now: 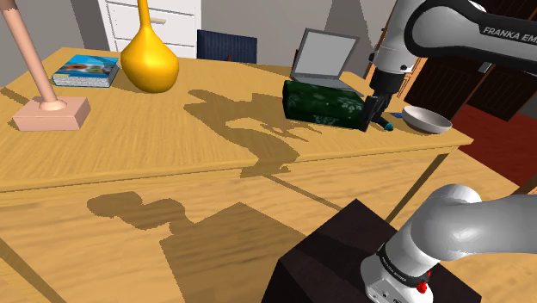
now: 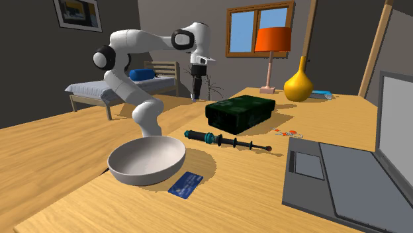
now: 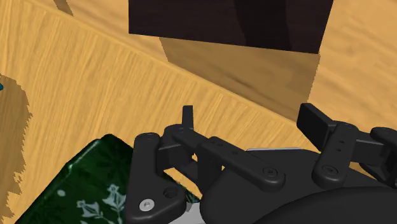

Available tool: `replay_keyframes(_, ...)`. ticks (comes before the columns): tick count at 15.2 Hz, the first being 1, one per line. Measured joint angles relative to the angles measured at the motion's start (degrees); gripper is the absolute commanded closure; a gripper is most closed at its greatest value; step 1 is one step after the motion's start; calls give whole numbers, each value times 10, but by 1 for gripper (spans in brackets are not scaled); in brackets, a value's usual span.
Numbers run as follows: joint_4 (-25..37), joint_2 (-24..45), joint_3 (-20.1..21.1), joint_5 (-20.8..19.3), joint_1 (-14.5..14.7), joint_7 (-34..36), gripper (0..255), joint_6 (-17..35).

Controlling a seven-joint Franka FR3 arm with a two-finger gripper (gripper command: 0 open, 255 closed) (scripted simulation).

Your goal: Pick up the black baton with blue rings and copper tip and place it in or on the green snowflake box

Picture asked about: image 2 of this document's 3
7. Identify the dark green box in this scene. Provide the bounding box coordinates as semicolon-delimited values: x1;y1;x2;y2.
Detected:
205;95;277;136

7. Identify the wooden door frame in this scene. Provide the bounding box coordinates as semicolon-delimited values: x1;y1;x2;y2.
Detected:
300;0;395;99

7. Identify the black and teal rod tool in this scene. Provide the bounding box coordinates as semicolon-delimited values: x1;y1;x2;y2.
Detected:
183;129;273;153

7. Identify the orange key ring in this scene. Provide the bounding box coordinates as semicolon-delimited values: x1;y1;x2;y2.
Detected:
272;128;304;140

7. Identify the white bowl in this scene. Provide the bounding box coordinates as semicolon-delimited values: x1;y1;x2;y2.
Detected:
107;135;187;187

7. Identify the wooden bed with blue pillow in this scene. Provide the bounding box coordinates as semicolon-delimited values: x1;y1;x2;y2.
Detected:
64;60;181;122

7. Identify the yellow long-necked vase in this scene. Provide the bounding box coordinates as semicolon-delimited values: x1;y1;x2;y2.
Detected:
283;56;314;103

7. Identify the blue book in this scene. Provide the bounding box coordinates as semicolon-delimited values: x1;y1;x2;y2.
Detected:
309;89;334;101

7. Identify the bare twig plant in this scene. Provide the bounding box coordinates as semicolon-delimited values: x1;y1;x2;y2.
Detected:
183;66;225;101

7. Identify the wooden frame window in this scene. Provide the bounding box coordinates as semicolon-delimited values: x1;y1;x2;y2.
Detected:
225;0;295;59

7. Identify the blue card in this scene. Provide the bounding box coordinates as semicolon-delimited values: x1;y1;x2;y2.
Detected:
167;171;205;200

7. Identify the orange shade table lamp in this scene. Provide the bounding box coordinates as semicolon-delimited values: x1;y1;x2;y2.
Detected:
254;26;293;95

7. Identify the framed wall picture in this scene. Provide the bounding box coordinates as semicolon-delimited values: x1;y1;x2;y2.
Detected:
53;0;103;33

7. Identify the grey laptop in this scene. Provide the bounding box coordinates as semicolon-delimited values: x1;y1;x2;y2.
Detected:
281;71;413;233

